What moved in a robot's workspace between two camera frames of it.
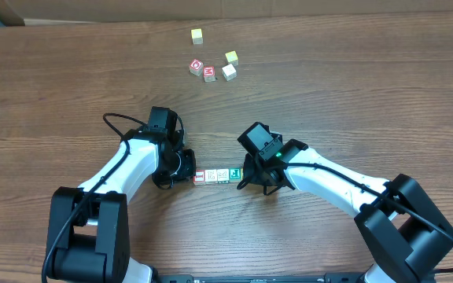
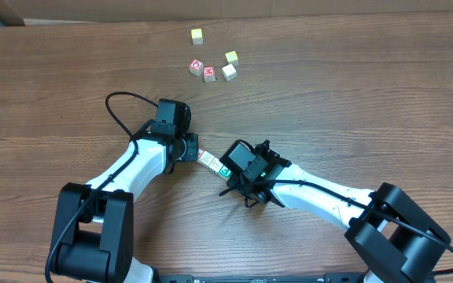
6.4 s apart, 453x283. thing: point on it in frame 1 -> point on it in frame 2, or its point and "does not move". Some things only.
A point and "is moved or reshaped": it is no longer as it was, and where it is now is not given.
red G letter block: (196, 67) does not move
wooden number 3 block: (229, 72) does not move
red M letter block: (208, 74) does not move
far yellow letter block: (197, 36) does not move
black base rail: (194, 278) does not move
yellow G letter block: (232, 58) does not move
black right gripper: (251, 173) -> (230, 181)
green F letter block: (234, 174) is moved or reshaped
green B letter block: (222, 176) -> (215, 165)
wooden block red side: (211, 176) -> (205, 158)
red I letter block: (200, 176) -> (200, 152)
